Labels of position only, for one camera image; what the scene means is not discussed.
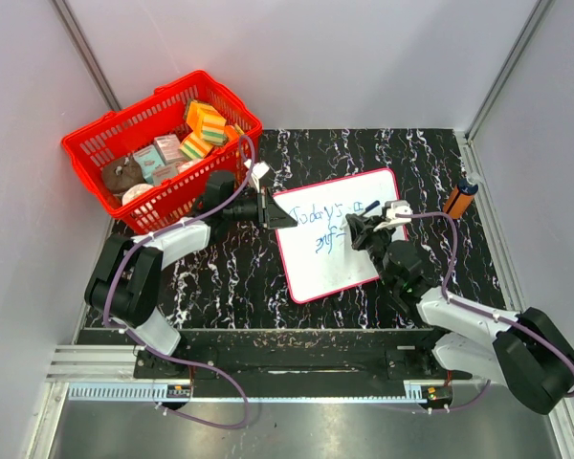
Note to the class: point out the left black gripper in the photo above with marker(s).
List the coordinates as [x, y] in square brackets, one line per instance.
[269, 214]

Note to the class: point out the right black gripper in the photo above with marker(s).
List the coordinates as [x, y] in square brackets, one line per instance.
[362, 229]

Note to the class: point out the pink framed whiteboard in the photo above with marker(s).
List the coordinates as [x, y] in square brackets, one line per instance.
[317, 256]

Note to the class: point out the blue capped whiteboard marker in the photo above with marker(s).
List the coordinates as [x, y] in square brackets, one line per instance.
[368, 208]

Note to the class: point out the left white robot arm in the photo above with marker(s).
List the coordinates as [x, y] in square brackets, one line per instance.
[125, 282]

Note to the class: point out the striped sponge lower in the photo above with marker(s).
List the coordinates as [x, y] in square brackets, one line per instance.
[194, 147]

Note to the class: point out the striped sponge stack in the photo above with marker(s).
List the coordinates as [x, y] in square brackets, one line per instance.
[206, 122]

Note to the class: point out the pink box lower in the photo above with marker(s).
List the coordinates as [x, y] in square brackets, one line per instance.
[164, 173]

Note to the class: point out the pink small box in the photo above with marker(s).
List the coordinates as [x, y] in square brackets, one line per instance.
[168, 146]

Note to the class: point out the teal small box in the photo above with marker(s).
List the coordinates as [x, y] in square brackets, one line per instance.
[149, 159]

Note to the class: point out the pink round pastry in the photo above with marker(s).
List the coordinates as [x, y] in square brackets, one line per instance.
[135, 192]

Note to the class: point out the red plastic shopping basket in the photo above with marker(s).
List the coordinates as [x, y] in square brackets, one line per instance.
[117, 134]

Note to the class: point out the brown round bread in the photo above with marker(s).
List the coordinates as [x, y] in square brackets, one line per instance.
[122, 174]

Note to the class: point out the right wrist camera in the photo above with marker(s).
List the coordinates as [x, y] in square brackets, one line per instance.
[394, 214]

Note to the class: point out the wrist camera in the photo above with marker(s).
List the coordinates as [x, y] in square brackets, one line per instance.
[394, 214]
[255, 173]

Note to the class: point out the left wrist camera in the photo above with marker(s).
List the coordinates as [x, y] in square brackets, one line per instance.
[255, 173]

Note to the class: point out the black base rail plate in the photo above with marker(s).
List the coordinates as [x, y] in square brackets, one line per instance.
[303, 364]

